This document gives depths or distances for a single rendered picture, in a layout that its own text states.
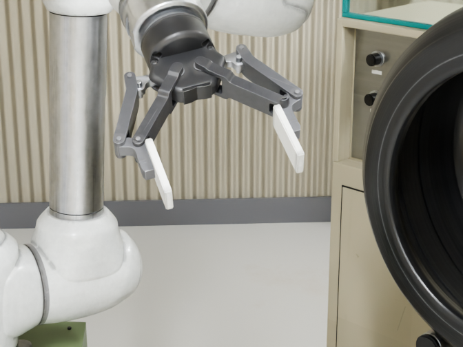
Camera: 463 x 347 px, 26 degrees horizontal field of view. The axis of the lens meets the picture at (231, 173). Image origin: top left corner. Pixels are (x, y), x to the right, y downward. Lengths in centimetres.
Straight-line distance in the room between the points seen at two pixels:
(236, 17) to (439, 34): 40
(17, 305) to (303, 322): 204
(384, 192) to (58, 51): 61
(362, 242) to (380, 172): 101
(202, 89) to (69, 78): 74
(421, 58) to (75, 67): 60
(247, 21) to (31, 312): 82
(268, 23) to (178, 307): 267
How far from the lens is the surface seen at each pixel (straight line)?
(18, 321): 185
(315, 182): 461
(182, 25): 107
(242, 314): 378
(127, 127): 101
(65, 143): 180
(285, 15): 126
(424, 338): 169
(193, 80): 105
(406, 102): 154
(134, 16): 111
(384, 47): 249
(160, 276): 410
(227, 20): 122
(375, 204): 162
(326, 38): 444
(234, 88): 105
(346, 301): 270
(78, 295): 187
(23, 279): 182
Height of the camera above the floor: 170
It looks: 19 degrees down
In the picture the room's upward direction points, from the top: straight up
